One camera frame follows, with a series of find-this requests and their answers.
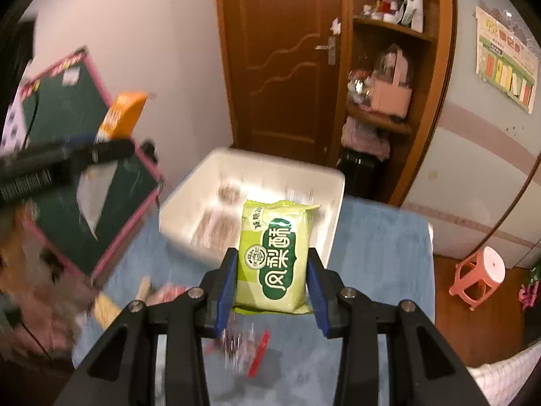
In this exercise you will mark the green chalkboard pink frame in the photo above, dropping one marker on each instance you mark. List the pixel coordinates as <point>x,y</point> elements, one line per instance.
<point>65,101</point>

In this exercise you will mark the brown biscuit clear packet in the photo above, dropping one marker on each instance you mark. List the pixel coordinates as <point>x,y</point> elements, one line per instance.
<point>216,231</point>

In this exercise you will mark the folded pink clothes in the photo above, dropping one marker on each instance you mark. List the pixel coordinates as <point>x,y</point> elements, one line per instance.
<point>364,138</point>

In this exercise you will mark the red white candy packet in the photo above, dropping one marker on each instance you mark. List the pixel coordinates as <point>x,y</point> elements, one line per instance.
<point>166,293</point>

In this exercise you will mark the wall poster chart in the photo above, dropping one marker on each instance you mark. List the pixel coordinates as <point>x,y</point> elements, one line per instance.
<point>504,62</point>

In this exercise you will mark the pink basket with handle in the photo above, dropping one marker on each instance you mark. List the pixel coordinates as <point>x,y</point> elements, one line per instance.
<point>391,90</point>

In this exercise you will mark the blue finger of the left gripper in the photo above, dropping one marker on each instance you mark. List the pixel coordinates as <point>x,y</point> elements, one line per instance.
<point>84,152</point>

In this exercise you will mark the pink plastic stool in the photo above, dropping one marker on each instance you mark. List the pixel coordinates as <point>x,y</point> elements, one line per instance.
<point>478,277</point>

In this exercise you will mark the checkered white bedding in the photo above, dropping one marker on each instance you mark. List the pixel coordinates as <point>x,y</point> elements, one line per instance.
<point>501,381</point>

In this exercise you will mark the orange oats bar packet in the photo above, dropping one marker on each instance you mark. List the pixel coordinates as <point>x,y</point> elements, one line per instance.
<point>95,181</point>

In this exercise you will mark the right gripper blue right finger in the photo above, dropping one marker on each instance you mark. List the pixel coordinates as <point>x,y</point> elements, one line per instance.
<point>316,285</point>

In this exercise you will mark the beige biscuit stick box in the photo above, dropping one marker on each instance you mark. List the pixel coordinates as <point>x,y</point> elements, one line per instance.
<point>143,288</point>

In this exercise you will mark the shelf top small items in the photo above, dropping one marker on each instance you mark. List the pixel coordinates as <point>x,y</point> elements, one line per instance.
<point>405,13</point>

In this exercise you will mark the dark dates red-strip packet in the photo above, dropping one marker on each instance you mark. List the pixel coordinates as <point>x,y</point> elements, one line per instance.
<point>242,350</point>

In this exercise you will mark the brown wooden door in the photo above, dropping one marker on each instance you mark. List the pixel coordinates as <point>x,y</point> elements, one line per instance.
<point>282,66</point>

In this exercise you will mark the green pineapple cake packet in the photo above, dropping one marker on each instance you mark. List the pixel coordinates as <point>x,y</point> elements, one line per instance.
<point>272,257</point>

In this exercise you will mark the wooden corner shelf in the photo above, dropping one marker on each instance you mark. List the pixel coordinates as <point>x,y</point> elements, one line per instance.
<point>431,53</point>

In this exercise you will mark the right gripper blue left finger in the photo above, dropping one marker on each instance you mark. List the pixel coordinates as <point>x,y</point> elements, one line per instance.
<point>224,290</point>

